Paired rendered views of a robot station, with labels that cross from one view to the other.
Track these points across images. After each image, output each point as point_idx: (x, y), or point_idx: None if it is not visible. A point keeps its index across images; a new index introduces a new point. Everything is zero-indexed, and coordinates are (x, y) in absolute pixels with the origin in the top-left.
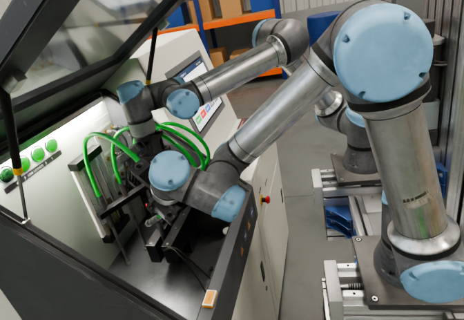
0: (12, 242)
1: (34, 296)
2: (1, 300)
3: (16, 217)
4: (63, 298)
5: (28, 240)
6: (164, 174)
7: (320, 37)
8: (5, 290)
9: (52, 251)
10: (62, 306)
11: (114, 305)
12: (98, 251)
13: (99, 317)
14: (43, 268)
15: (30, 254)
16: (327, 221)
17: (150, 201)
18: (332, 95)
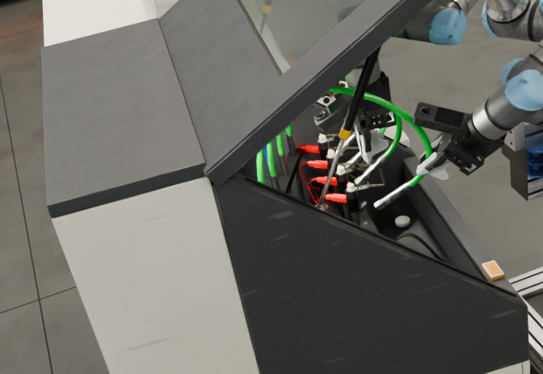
0: (314, 237)
1: (308, 321)
2: (242, 356)
3: (311, 205)
4: (355, 307)
5: (341, 227)
6: (539, 92)
7: None
8: (258, 332)
9: (366, 235)
10: (347, 323)
11: (429, 288)
12: None
13: (398, 320)
14: (345, 266)
15: (334, 249)
16: (529, 170)
17: (451, 149)
18: None
